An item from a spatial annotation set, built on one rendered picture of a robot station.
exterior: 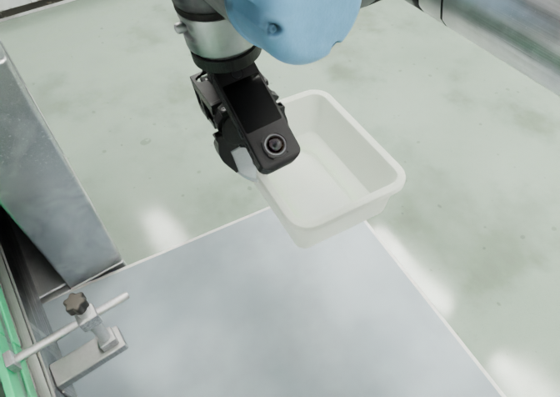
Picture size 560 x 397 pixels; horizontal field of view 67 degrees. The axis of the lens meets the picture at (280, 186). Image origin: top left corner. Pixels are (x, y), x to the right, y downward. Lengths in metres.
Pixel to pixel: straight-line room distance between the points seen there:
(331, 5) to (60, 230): 0.66
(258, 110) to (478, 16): 0.21
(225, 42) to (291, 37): 0.14
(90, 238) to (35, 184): 0.18
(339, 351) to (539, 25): 0.66
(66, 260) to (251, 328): 0.37
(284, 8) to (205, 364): 0.68
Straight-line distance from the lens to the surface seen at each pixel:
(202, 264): 0.92
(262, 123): 0.42
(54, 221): 0.81
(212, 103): 0.47
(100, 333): 0.72
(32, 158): 0.72
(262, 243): 0.93
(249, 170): 0.54
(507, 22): 0.30
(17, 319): 0.83
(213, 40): 0.40
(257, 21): 0.27
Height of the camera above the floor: 1.54
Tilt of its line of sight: 51 degrees down
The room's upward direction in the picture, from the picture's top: straight up
